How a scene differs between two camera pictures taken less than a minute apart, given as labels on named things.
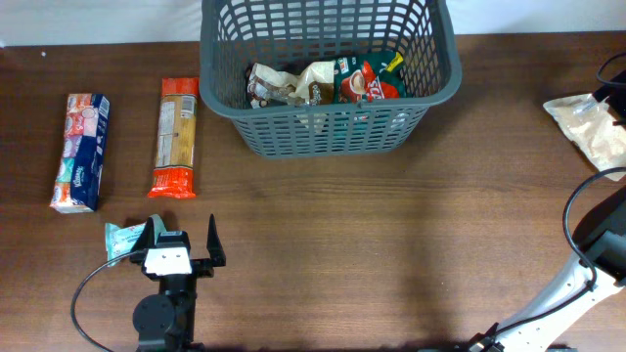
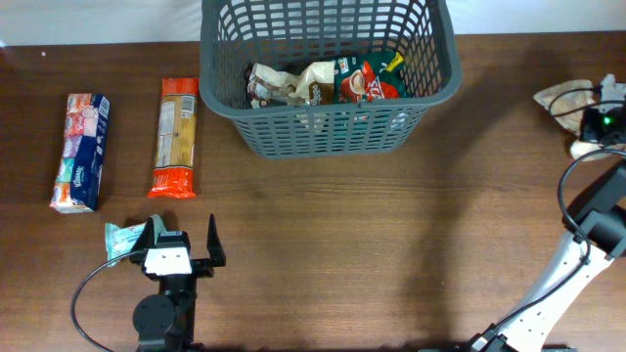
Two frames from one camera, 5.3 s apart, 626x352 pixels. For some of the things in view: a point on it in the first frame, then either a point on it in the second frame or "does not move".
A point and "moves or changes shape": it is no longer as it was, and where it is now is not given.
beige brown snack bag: [313, 85] does not move
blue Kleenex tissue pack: [78, 183] does not move
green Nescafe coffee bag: [369, 76] does not move
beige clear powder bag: [590, 123] moves or changes shape
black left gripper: [203, 268] does not move
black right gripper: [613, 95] -> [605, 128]
